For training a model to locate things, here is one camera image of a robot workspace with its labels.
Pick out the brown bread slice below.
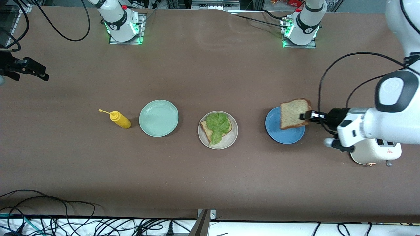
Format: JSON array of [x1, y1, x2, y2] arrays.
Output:
[[200, 115, 233, 143], [280, 98, 313, 130]]

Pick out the beige plate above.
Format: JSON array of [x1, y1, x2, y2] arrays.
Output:
[[198, 111, 238, 150]]

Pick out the yellow mustard squeeze bottle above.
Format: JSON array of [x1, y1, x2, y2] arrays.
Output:
[[98, 109, 131, 129]]

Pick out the green lettuce leaf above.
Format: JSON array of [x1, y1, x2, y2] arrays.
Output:
[[205, 112, 231, 146]]

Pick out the blue plate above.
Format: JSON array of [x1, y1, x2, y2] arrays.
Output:
[[265, 107, 305, 144]]

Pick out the mint green plate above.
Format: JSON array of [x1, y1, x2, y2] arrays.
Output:
[[139, 100, 179, 137]]

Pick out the white toaster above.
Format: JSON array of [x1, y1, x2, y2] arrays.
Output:
[[349, 138, 402, 167]]

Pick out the red snack packets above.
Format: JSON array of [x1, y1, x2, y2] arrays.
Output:
[[271, 0, 304, 8]]

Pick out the white ledge board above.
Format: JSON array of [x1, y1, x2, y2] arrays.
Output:
[[0, 215, 420, 236]]

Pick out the silver metal device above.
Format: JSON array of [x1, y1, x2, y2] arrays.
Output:
[[191, 0, 241, 11]]

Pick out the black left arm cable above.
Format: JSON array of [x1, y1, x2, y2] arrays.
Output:
[[318, 52, 420, 135]]

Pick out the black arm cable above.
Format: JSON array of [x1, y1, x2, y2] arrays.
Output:
[[0, 0, 91, 53], [318, 52, 420, 135]]

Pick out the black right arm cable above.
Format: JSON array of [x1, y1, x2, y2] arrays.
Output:
[[0, 0, 91, 53]]

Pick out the aluminium frame profile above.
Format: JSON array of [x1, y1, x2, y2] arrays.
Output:
[[12, 0, 33, 13]]

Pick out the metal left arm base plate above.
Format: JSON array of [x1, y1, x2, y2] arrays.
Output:
[[282, 18, 317, 49]]

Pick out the black base cable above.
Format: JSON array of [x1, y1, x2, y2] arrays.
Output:
[[261, 9, 284, 21], [230, 12, 289, 29]]

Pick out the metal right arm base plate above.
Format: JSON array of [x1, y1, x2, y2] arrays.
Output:
[[108, 13, 145, 45]]

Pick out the black looping floor cable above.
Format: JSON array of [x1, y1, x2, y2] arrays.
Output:
[[0, 189, 96, 226]]

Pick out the teal cable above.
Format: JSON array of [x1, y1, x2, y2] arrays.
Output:
[[0, 213, 45, 235]]

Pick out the aluminium bracket profile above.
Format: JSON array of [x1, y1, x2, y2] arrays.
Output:
[[189, 209, 217, 236]]

